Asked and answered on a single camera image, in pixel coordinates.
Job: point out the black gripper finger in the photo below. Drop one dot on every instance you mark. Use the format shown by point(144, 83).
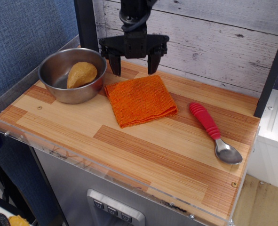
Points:
point(115, 64)
point(153, 63)

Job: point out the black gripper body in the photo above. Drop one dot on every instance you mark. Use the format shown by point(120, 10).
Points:
point(134, 45)

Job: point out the orange cloth napkin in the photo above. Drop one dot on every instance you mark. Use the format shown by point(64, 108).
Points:
point(140, 100)

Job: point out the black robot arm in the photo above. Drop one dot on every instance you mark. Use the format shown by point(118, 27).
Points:
point(134, 15)

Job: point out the tan pear shaped toy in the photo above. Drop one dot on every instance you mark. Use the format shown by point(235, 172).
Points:
point(81, 74)

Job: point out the stainless steel bowl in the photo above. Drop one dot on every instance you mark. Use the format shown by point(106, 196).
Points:
point(53, 73)

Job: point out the stainless steel cabinet front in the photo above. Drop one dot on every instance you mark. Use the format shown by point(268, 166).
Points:
point(70, 184)

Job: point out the silver button control panel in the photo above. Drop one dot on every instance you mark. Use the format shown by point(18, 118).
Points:
point(107, 211)

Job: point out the white ridged appliance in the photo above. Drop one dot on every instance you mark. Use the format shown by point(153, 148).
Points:
point(263, 163)

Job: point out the clear acrylic edge guard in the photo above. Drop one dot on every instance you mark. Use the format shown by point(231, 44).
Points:
point(171, 160)

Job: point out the black vertical frame post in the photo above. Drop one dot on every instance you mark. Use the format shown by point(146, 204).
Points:
point(85, 16)

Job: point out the red handled metal spoon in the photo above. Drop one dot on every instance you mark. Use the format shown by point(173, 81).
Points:
point(224, 152)

